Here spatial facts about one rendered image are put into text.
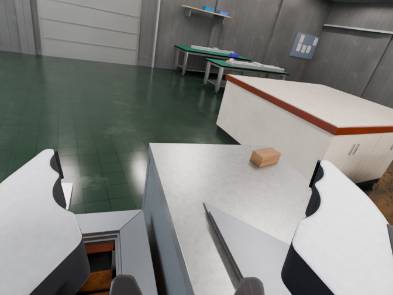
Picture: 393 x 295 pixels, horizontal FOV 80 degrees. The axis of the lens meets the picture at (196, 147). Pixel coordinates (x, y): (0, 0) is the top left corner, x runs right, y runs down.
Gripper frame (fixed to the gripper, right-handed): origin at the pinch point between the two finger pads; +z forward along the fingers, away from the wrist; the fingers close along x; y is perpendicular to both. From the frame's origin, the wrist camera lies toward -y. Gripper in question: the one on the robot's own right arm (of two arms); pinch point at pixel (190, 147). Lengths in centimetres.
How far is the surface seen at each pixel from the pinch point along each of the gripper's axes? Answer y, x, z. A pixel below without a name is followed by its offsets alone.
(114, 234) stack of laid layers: 59, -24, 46
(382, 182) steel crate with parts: 111, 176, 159
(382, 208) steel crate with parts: 131, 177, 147
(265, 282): 41.0, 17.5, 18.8
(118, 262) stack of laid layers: 60, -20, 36
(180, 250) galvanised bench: 41.6, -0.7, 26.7
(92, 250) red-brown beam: 65, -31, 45
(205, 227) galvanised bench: 42, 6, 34
